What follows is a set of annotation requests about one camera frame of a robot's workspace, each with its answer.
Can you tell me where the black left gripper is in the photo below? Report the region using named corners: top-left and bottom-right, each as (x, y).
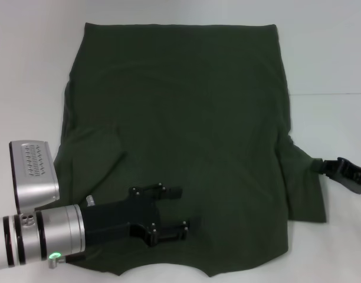
top-left (80, 182), bottom-right (191, 247)

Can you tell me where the dark green shirt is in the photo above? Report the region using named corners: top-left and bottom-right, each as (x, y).
top-left (52, 22), bottom-right (327, 278)

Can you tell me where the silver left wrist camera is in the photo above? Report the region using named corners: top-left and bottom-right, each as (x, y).
top-left (8, 140), bottom-right (61, 213)

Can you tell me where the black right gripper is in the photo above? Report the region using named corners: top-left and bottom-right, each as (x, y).
top-left (311, 157), bottom-right (361, 195)

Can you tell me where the left arm cable with plug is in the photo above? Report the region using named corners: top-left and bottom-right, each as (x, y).
top-left (49, 253), bottom-right (87, 269)

